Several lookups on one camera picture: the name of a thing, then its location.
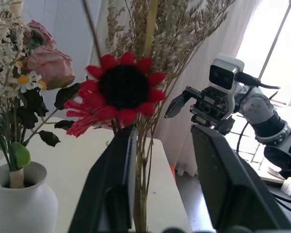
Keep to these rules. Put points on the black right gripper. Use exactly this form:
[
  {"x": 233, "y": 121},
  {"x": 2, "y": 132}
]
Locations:
[{"x": 211, "y": 102}]

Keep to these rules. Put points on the white curtain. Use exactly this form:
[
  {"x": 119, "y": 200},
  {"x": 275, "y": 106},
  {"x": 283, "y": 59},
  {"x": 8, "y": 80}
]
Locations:
[{"x": 208, "y": 36}]

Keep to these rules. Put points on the pink rose daisy bouquet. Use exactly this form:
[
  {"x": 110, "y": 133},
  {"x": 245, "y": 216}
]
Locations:
[{"x": 48, "y": 64}]

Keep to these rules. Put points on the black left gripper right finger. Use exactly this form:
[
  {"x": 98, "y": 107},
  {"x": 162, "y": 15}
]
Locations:
[{"x": 232, "y": 184}]

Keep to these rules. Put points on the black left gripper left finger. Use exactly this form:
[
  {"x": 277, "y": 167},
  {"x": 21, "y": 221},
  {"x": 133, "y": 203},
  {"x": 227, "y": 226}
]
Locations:
[{"x": 104, "y": 174}]

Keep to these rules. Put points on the red sunflower dried grass bouquet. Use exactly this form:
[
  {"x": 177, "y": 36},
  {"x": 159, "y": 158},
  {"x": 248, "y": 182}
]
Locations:
[{"x": 122, "y": 87}]

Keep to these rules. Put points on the white ceramic vase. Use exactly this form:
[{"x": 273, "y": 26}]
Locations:
[{"x": 21, "y": 206}]

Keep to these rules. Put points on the window with metal frame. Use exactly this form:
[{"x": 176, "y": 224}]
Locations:
[{"x": 281, "y": 48}]

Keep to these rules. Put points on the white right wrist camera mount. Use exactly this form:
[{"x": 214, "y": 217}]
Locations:
[{"x": 229, "y": 64}]

